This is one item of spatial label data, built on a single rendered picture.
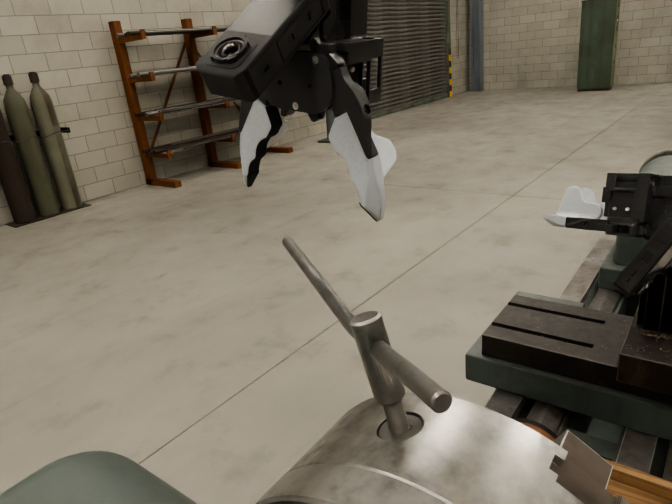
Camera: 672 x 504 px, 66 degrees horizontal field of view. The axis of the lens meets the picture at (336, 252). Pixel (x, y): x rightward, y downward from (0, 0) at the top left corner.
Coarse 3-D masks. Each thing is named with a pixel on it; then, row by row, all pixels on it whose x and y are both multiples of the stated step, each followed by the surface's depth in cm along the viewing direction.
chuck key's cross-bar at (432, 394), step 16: (288, 240) 55; (304, 256) 51; (304, 272) 49; (320, 288) 45; (336, 304) 42; (352, 336) 38; (384, 352) 32; (400, 368) 30; (416, 368) 29; (416, 384) 27; (432, 384) 26; (432, 400) 26; (448, 400) 26
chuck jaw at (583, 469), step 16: (576, 448) 37; (560, 464) 34; (576, 464) 36; (592, 464) 37; (608, 464) 37; (560, 480) 33; (576, 480) 33; (592, 480) 34; (608, 480) 36; (576, 496) 32; (592, 496) 33; (608, 496) 33
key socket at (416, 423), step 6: (408, 420) 37; (414, 420) 37; (420, 420) 37; (384, 426) 37; (414, 426) 36; (420, 426) 36; (378, 432) 37; (384, 432) 37; (390, 432) 36; (408, 432) 36; (414, 432) 35; (384, 438) 36; (390, 438) 36; (396, 438) 35; (402, 438) 35; (408, 438) 35
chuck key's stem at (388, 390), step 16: (352, 320) 35; (368, 320) 34; (368, 336) 34; (384, 336) 34; (368, 352) 34; (368, 368) 35; (384, 368) 34; (384, 384) 35; (400, 384) 35; (384, 400) 35; (400, 400) 35; (400, 416) 36; (400, 432) 36
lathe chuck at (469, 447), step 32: (352, 416) 42; (384, 416) 38; (448, 416) 36; (480, 416) 36; (320, 448) 39; (352, 448) 36; (384, 448) 35; (416, 448) 34; (448, 448) 33; (480, 448) 33; (512, 448) 33; (544, 448) 34; (416, 480) 31; (448, 480) 31; (480, 480) 31; (512, 480) 31; (544, 480) 32
